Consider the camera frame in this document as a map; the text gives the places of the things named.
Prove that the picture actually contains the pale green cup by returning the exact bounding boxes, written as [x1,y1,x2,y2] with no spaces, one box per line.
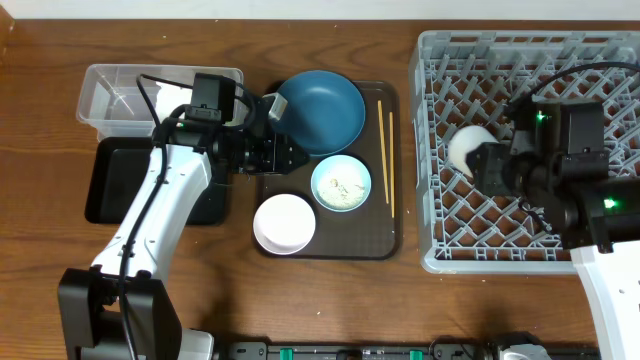
[448,125,497,178]

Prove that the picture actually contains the light blue bowl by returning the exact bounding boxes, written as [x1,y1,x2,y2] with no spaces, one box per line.
[310,155,372,212]

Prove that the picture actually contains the clear plastic bin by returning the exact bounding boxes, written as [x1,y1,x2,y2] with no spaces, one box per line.
[76,64,244,140]

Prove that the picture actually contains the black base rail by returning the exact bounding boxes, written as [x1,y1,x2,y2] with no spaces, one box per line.
[214,340,601,360]

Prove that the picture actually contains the white napkin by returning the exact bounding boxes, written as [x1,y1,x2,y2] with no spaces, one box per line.
[154,82,192,121]

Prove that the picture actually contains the rice leftovers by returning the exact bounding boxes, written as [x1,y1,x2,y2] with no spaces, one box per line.
[317,170,366,210]

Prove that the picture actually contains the pink white bowl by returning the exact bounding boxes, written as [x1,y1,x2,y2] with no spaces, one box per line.
[253,194,316,256]

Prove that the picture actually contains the wooden chopstick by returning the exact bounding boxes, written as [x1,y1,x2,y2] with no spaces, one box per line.
[377,99,390,204]
[389,112,395,219]

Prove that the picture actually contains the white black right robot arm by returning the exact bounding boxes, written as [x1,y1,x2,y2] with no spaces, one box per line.
[448,99,639,359]

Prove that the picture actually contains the grey dishwasher rack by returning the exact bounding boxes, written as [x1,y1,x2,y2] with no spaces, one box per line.
[409,31,639,275]

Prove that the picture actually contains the dark blue plate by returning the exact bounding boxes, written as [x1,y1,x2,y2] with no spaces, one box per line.
[271,70,366,157]

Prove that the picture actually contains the black plastic tray bin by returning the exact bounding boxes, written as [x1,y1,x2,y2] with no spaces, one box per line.
[85,137,229,225]

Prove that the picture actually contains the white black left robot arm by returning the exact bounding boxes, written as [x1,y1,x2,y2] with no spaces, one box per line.
[58,94,309,359]

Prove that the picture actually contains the dark brown serving tray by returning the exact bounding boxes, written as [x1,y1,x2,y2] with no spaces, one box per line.
[257,81,402,260]

